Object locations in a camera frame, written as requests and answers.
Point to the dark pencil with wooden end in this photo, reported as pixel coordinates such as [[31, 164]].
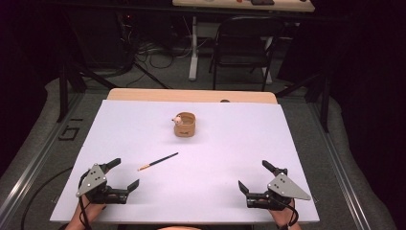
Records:
[[158, 161]]

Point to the light desk with white legs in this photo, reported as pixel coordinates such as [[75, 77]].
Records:
[[223, 5]]

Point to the aluminium floor rail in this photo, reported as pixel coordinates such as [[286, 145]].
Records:
[[341, 166], [35, 163]]

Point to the tan pen holder with figurine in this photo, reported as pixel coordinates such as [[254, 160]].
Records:
[[185, 127]]

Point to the black phone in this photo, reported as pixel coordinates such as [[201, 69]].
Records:
[[262, 2]]

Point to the person's right hand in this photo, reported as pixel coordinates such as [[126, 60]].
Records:
[[285, 217]]

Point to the white table mat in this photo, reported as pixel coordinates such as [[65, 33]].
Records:
[[198, 179]]

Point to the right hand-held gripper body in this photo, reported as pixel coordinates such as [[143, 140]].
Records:
[[284, 188]]

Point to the person's left hand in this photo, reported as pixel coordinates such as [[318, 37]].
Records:
[[90, 211]]

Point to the dark equipment box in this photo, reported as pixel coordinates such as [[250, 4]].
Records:
[[99, 41]]

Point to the black folding chair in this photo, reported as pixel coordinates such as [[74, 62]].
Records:
[[242, 44]]

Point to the black metal stand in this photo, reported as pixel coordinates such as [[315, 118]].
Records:
[[65, 86], [325, 102]]

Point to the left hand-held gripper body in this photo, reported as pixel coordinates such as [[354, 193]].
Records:
[[92, 182]]

